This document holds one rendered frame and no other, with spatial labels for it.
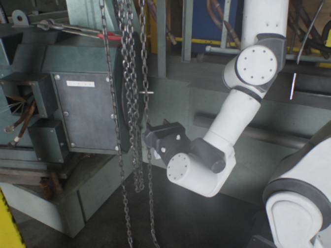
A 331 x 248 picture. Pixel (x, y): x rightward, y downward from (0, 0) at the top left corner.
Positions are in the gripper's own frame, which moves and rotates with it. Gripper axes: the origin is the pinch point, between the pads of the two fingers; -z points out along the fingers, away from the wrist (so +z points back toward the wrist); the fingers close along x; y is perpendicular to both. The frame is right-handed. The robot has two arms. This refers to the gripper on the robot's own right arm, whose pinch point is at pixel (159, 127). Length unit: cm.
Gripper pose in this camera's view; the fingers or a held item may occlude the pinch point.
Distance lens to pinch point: 74.0
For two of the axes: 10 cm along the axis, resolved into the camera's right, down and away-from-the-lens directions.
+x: 9.3, -1.9, 3.2
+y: -0.1, -8.7, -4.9
